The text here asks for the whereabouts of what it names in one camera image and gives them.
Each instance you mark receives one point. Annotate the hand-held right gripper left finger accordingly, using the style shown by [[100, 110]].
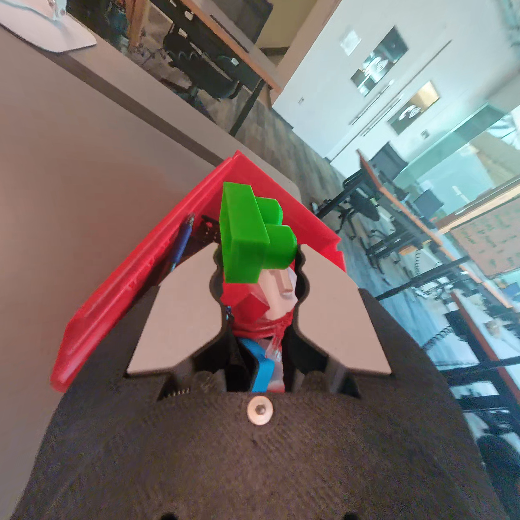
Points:
[[178, 321]]

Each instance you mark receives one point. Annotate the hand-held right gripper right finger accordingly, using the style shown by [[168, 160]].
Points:
[[343, 325]]

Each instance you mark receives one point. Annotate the red plastic bin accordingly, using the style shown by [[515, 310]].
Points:
[[122, 284]]

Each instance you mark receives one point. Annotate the red rectangular wooden block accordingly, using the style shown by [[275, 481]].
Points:
[[254, 306]]

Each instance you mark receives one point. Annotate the large green building block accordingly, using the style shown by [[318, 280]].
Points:
[[243, 235]]

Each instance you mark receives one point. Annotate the white power adapter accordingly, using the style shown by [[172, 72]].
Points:
[[280, 292]]

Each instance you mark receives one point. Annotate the blue pen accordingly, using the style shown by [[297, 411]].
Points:
[[183, 243]]

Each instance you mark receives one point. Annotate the black blue-edged device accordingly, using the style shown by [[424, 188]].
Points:
[[264, 365]]

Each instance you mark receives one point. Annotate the brown-edged office desk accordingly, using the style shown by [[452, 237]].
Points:
[[406, 211]]

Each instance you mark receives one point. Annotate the grey-topped office desk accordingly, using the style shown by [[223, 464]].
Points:
[[487, 345]]

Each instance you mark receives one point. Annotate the wood-edged grey desk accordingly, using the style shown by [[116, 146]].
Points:
[[243, 53]]

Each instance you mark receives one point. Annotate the white paper notice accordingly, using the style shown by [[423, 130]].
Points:
[[350, 42]]

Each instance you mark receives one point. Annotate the wall logo window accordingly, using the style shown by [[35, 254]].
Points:
[[414, 107], [380, 61]]

